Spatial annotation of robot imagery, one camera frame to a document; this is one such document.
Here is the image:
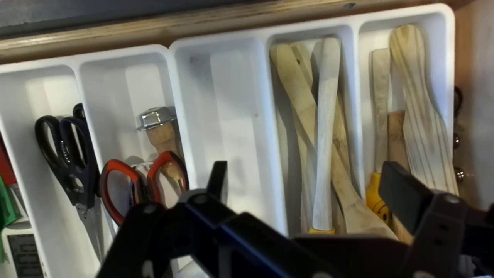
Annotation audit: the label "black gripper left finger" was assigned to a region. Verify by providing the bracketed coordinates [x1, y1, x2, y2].
[97, 160, 330, 278]

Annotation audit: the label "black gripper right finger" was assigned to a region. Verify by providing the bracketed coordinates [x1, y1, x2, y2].
[378, 161, 494, 278]

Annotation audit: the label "red handled scissors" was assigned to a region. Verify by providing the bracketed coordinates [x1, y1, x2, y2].
[99, 150, 191, 229]

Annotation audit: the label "black handled scissors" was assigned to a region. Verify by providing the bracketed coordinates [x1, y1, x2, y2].
[34, 102, 106, 260]

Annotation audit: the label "wooden kitchen drawer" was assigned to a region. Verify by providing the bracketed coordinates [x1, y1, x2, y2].
[0, 0, 494, 278]

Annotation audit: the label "cork bottle stopper metal cap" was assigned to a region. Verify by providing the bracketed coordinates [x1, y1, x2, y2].
[136, 106, 190, 200]

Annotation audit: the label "wide wooden spatula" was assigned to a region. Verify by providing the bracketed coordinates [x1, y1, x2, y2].
[387, 24, 460, 197]

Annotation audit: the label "yellow head spatula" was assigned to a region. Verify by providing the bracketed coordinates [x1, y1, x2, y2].
[364, 48, 395, 224]

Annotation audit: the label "white plastic cutlery tray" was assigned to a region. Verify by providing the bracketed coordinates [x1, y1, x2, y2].
[0, 4, 457, 278]

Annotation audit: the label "red plastic tool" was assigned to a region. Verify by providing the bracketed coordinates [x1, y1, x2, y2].
[0, 138, 18, 189]

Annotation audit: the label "wooden forked spatula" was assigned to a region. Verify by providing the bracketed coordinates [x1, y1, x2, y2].
[268, 42, 398, 241]

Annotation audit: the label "pale wooden handle utensil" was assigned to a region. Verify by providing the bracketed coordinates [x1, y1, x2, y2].
[307, 36, 344, 235]

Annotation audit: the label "green handled kitchen tool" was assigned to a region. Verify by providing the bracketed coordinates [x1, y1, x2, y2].
[0, 177, 21, 231]

